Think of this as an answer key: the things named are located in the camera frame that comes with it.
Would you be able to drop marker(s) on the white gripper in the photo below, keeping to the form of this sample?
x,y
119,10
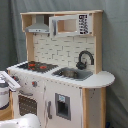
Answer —
x,y
4,77

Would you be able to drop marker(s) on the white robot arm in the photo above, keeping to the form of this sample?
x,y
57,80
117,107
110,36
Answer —
x,y
7,84

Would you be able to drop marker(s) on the wooden toy kitchen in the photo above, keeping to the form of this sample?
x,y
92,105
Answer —
x,y
64,52

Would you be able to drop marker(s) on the left red stove knob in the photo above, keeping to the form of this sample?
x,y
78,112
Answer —
x,y
16,78

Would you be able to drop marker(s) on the red stove knob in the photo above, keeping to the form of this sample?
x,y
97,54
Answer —
x,y
16,78
34,83

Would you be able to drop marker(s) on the white oven door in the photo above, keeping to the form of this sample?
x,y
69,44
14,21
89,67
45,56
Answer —
x,y
27,101

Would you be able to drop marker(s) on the right red stove knob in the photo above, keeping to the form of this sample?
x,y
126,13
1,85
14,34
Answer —
x,y
34,83

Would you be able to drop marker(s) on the black toy stovetop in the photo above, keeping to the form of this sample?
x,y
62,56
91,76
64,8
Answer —
x,y
37,66

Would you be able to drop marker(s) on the white cabinet door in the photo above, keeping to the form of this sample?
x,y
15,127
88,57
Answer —
x,y
63,106

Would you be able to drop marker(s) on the grey toy sink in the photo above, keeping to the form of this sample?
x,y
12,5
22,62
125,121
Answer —
x,y
73,74

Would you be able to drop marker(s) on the grey range hood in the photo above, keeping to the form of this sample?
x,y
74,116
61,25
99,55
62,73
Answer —
x,y
41,24

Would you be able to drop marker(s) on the black toy faucet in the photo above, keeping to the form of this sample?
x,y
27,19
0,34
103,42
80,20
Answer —
x,y
82,63

